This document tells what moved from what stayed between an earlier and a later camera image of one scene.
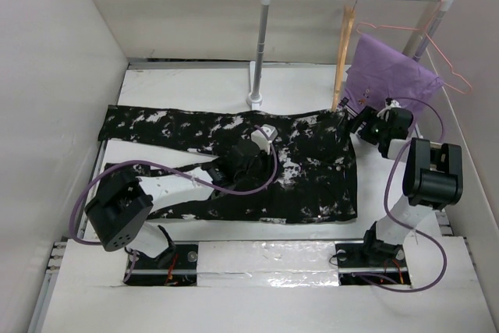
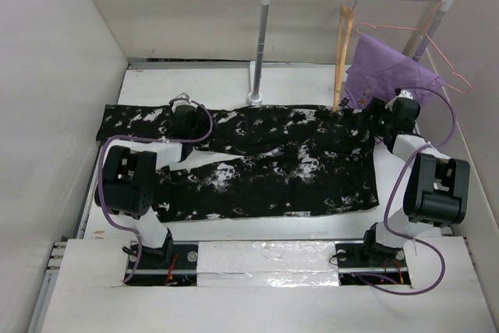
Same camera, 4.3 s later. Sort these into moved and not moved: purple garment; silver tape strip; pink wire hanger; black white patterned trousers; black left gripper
Moved: black left gripper; black white patterned trousers
Not moved: silver tape strip; pink wire hanger; purple garment
